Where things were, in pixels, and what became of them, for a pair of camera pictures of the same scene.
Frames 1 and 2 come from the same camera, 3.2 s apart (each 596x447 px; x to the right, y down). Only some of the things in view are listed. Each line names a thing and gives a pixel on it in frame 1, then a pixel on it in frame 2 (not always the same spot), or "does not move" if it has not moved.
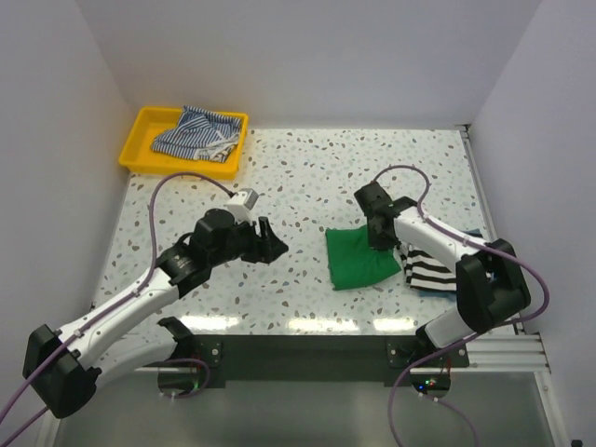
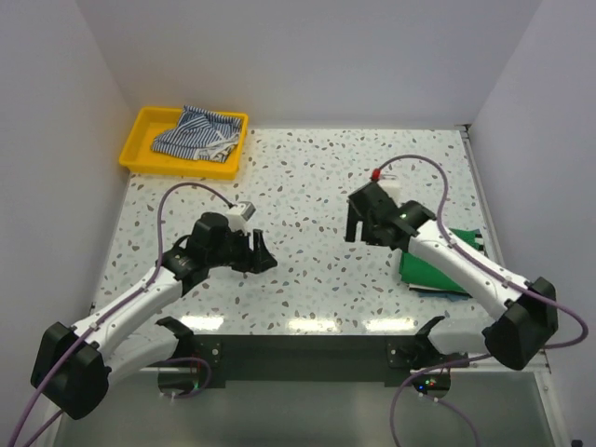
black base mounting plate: [387, 358] does not move
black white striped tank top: [424, 271] -> [479, 239]
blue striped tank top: [199, 135] does not move
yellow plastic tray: [143, 124] does not move
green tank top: [353, 262] -> [417, 274]
